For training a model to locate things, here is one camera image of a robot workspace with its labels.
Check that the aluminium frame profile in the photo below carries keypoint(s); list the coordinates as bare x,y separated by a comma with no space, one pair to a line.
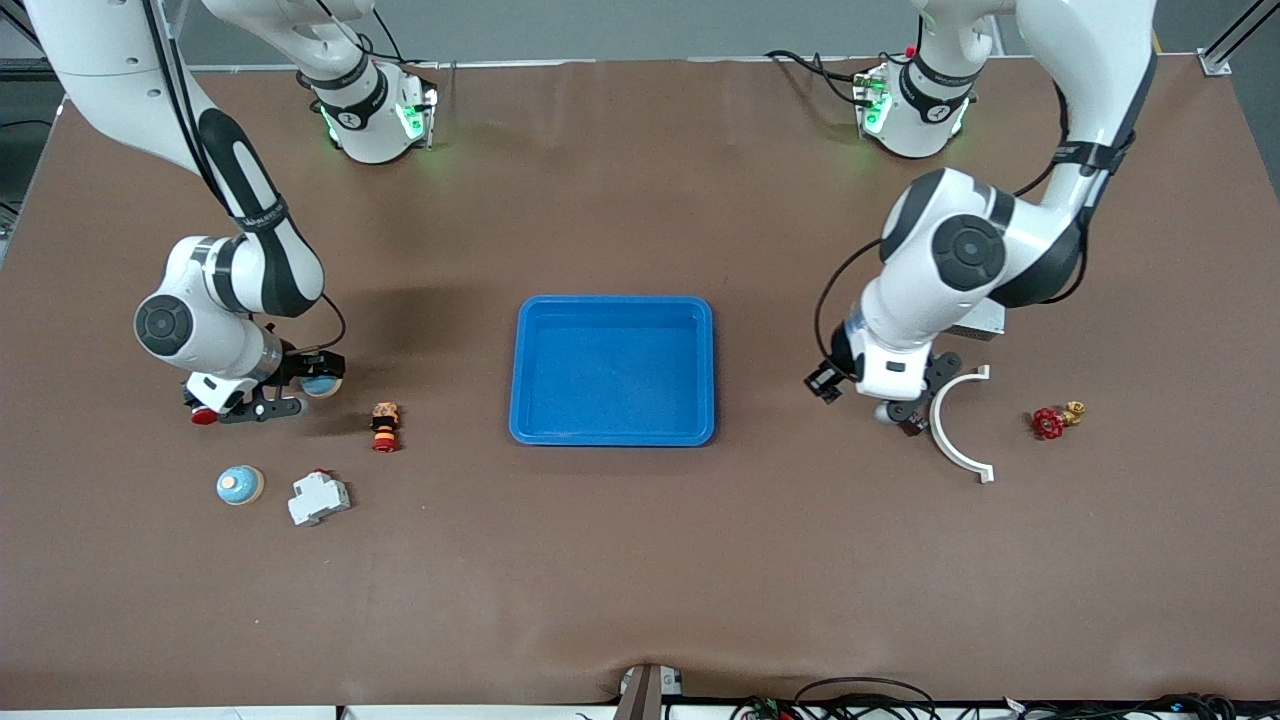
1215,66

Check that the white circuit breaker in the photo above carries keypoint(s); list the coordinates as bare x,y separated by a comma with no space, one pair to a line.
318,498

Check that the orange red emergency stop button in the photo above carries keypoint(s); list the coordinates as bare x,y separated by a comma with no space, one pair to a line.
385,425

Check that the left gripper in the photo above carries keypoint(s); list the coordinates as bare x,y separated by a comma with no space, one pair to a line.
838,366

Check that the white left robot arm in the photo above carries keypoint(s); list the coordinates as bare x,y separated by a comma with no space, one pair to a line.
970,250

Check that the blue bell with white knob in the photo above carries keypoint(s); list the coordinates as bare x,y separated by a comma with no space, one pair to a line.
240,486

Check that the grey metal box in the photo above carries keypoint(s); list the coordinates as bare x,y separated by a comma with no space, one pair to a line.
988,324

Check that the long dark brown capacitor block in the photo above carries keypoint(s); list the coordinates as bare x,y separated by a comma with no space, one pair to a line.
915,427

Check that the blue bell with orange knob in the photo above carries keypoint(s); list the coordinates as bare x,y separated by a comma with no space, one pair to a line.
322,386

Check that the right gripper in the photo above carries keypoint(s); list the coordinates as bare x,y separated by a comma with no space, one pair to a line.
297,366

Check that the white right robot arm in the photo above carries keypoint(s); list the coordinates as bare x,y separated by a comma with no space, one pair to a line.
120,60

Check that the brown table mat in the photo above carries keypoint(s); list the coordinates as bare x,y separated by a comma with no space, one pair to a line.
640,560

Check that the blue plastic tray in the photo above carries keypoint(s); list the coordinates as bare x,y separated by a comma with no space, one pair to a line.
600,400

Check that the white curved bracket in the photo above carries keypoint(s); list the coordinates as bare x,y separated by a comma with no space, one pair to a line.
950,455

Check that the red push button black body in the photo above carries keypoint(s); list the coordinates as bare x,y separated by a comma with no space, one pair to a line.
203,416

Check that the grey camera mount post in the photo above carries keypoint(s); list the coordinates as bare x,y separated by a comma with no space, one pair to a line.
645,695

